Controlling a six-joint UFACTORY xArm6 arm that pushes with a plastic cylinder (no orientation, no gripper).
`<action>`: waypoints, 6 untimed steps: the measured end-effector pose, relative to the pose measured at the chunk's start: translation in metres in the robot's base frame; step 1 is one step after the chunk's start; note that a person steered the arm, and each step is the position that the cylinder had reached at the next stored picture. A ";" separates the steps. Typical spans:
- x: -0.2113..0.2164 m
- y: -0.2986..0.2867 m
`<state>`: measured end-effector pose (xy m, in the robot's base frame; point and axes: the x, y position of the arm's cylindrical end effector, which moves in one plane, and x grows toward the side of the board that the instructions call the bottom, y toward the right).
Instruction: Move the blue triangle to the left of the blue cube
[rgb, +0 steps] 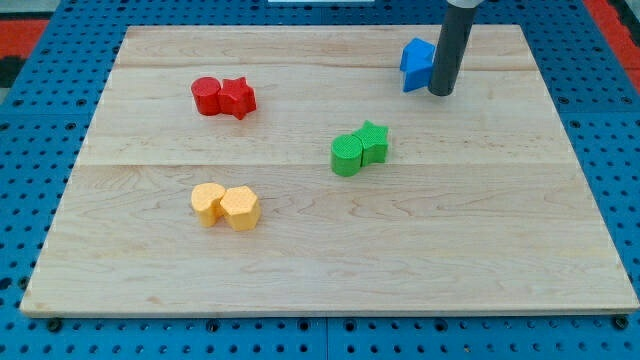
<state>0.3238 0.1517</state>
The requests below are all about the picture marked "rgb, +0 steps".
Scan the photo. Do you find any blue triangle block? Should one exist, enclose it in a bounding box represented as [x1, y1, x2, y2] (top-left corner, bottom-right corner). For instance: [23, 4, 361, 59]
[400, 61, 433, 92]

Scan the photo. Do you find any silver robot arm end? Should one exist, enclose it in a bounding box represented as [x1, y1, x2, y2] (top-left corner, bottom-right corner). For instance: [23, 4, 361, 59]
[447, 0, 484, 9]

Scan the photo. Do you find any blue cube block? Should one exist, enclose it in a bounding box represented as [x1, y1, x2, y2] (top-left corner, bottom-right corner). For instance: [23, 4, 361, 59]
[399, 38, 436, 72]

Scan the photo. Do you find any green cylinder block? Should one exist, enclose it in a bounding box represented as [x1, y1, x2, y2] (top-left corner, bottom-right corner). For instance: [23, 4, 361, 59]
[330, 134, 363, 177]

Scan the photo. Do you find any green star block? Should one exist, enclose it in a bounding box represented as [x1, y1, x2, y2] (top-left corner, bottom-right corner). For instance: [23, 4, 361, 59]
[352, 120, 388, 167]

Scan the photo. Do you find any yellow hexagon block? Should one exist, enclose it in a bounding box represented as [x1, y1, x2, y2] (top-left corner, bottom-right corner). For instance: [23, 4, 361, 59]
[220, 186, 261, 231]

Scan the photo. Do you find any light wooden board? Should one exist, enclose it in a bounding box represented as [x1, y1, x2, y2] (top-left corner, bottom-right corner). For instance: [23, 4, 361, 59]
[20, 25, 639, 318]

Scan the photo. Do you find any yellow heart block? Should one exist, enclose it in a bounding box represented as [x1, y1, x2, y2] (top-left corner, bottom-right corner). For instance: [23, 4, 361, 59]
[191, 182, 226, 227]

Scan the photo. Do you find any red star block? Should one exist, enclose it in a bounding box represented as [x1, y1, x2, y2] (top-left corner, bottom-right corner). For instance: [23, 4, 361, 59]
[218, 77, 257, 120]

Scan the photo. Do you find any red cylinder block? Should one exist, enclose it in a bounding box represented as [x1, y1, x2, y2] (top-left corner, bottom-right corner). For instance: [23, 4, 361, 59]
[191, 77, 221, 116]

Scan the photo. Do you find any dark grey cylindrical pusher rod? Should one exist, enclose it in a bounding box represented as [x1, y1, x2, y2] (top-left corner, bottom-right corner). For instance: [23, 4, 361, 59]
[428, 3, 478, 97]

